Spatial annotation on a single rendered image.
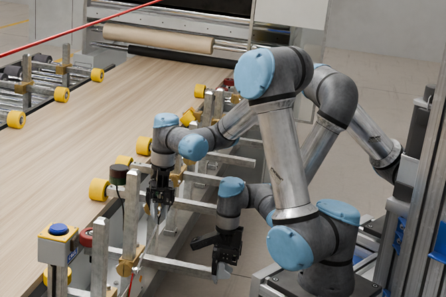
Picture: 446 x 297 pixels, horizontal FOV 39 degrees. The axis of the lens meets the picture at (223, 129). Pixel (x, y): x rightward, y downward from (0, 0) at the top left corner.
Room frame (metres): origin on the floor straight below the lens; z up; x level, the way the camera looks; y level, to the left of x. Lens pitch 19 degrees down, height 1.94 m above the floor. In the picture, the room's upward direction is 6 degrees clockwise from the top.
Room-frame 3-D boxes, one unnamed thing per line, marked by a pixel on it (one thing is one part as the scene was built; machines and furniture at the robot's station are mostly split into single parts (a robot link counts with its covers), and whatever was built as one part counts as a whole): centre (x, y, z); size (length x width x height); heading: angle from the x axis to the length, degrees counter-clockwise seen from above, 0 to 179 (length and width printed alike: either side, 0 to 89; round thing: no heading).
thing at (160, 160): (1.77, 0.17, 1.23); 0.08 x 0.08 x 0.05
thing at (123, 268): (1.80, 0.26, 0.85); 0.13 x 0.06 x 0.05; 170
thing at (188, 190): (2.51, 0.12, 0.86); 0.03 x 0.03 x 0.48; 80
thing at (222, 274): (1.75, -0.04, 0.86); 0.06 x 0.03 x 0.09; 80
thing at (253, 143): (2.80, 0.05, 0.95); 0.50 x 0.04 x 0.04; 80
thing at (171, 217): (2.27, 0.17, 0.90); 0.03 x 0.03 x 0.48; 80
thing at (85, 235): (1.84, 0.39, 0.85); 0.08 x 0.08 x 0.11
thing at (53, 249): (1.27, 0.35, 1.18); 0.07 x 0.07 x 0.08; 80
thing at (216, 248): (1.76, -0.05, 0.97); 0.09 x 0.08 x 0.12; 80
